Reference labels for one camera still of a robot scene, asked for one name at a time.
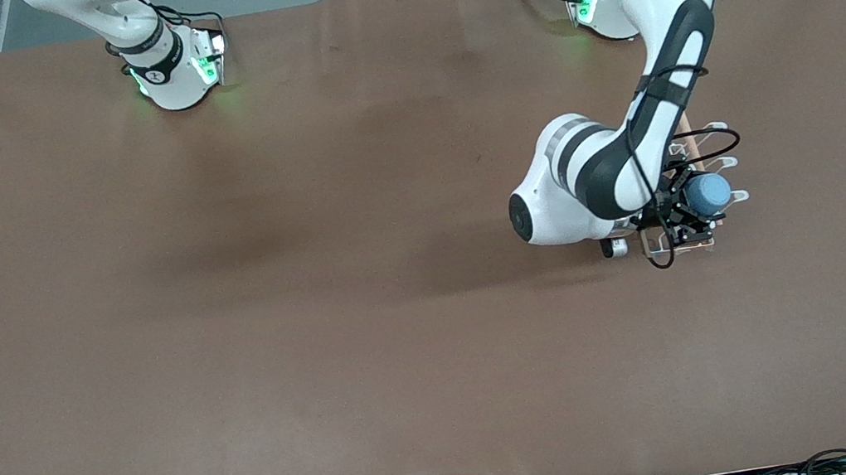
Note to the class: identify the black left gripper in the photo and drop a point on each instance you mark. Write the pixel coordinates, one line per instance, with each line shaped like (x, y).
(674, 214)

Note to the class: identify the blue plastic cup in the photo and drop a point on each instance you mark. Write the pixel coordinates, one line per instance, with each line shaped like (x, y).
(710, 194)

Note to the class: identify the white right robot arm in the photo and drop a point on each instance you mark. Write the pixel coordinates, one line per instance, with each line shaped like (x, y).
(169, 82)

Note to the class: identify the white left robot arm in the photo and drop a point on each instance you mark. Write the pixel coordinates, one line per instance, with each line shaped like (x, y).
(552, 201)

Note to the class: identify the brown table cover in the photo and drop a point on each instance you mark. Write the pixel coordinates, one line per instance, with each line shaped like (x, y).
(407, 357)

